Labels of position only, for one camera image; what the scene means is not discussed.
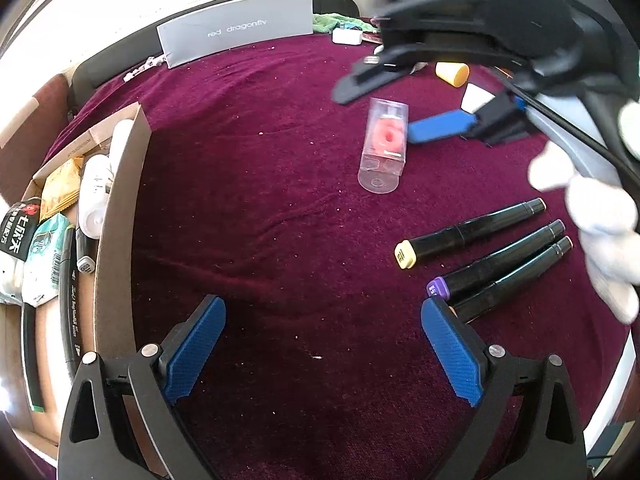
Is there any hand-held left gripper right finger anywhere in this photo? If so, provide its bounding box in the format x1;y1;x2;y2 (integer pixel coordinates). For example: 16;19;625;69
420;296;587;480

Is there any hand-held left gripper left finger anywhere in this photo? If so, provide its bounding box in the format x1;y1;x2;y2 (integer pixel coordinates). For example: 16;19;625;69
57;294;228;480

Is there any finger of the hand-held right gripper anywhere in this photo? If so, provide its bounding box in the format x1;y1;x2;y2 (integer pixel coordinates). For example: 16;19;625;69
406;91;539;148
332;51;432;107

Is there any white square box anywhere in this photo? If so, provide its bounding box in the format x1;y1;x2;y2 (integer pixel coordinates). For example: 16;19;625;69
460;82;496;113

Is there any clear package red ring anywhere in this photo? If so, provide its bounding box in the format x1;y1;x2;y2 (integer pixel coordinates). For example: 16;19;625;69
357;97;411;195

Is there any black marker purple cap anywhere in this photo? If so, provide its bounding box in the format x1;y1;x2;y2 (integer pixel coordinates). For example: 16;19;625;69
426;219;566;301

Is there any black marker pale yellow cap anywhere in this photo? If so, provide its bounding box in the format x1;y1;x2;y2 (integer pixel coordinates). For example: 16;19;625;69
394;198;547;272

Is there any cardboard box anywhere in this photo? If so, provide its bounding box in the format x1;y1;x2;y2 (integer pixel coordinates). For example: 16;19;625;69
0;101;153;461

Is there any teal wet wipes packet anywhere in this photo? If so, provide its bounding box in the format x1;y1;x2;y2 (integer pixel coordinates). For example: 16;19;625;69
22;212;76;308

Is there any labelled white bottle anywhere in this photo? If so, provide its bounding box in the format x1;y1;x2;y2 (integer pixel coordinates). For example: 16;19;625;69
79;154;113;241

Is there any person's right hand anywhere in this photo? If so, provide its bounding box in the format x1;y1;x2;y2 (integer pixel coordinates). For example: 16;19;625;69
527;101;640;326

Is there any green cloth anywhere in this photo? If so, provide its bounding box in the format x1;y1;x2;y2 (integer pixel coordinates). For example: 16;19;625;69
312;12;371;35

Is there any grey rectangular box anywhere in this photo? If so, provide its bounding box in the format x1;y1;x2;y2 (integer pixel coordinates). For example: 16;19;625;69
156;0;315;69

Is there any maroon blanket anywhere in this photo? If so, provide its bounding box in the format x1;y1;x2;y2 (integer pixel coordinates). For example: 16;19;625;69
47;30;640;480

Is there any yellow snack packet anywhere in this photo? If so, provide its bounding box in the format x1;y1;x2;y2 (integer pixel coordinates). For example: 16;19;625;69
39;156;85;221

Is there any black snack packet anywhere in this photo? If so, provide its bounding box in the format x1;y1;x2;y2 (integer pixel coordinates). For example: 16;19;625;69
0;199;41;306

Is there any plain white bottle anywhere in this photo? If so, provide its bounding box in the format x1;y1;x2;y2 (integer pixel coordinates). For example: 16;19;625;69
107;119;136;171

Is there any maroon armchair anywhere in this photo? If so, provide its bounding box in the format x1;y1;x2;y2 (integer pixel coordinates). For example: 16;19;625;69
0;72;76;171

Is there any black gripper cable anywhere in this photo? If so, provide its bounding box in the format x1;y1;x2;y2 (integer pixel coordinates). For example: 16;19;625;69
492;72;640;181

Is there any pink bead string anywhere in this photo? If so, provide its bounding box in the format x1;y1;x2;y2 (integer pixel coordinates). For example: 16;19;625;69
122;54;166;83

